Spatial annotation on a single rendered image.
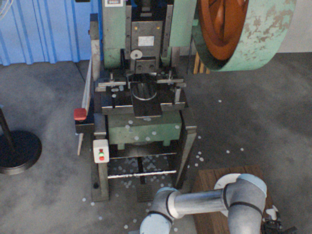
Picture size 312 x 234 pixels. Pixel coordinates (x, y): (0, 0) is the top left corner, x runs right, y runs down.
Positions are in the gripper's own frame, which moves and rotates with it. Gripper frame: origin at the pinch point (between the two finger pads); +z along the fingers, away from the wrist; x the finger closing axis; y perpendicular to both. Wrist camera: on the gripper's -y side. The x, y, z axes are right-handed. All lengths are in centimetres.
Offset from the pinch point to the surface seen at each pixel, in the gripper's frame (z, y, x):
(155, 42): 28, 71, -71
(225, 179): 22.0, 22.6, 2.2
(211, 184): 18.3, 30.9, 4.2
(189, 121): 30, 49, -29
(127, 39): 20, 83, -74
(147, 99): 24, 72, -42
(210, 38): 41, 44, -72
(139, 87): 32, 77, -44
